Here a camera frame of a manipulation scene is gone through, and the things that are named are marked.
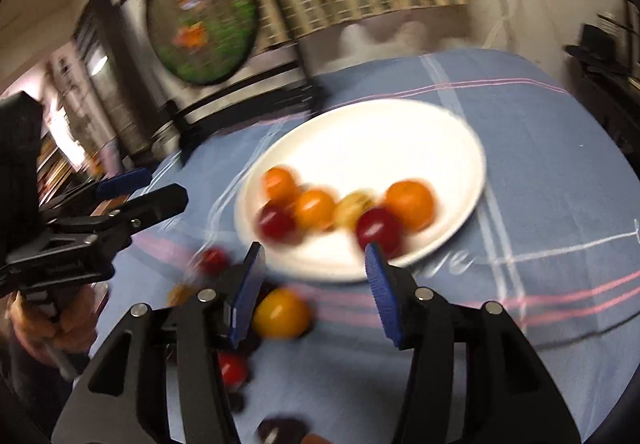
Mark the orange tomato left on plate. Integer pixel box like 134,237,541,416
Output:
261,165,301,205

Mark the yellow speckled fruit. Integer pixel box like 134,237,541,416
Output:
334,191,376,230

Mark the orange round fruit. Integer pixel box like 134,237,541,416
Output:
294,189,338,231
385,179,436,232

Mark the dark framed painting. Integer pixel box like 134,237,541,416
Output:
72,0,151,160

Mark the dark purple tomato bottom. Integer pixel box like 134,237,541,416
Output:
257,416,307,444

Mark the white plate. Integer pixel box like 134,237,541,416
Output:
234,98,488,284

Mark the dark red tomato right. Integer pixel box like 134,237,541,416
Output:
355,206,403,257

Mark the small tan fruit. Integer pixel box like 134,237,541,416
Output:
167,284,196,307

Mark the person's left forearm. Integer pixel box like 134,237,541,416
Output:
0,324,76,444

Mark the person's left hand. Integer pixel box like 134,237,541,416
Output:
10,284,99,356

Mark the black desk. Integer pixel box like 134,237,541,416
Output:
575,54,640,165

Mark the blue checked tablecloth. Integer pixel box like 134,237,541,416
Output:
90,49,640,444

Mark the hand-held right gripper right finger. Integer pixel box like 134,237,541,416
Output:
364,241,583,444

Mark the black hat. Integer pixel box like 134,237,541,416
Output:
565,24,631,75

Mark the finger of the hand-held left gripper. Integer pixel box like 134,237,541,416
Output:
75,183,189,255
40,168,152,225

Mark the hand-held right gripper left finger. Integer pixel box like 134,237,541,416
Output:
50,241,266,444

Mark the dark red tomato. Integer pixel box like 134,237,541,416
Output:
355,206,403,257
256,204,300,245

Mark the dark red tomato left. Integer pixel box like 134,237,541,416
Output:
256,204,300,245

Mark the yellow-orange round fruit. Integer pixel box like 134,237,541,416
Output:
251,288,313,340

